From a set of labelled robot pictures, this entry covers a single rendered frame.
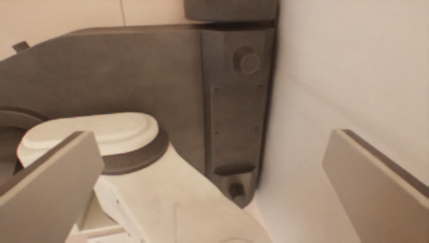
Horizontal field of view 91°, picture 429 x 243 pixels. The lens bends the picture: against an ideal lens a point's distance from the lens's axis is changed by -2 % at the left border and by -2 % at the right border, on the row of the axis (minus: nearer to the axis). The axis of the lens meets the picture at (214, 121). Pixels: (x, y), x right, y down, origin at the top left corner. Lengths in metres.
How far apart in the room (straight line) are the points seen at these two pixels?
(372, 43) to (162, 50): 0.34
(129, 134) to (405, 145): 0.35
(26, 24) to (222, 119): 0.51
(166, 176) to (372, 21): 0.33
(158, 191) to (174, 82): 0.24
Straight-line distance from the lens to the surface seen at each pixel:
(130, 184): 0.34
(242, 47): 0.43
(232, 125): 0.51
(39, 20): 0.68
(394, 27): 0.31
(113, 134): 0.36
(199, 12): 0.46
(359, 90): 0.34
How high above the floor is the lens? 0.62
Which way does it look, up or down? 59 degrees down
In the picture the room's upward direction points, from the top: 157 degrees clockwise
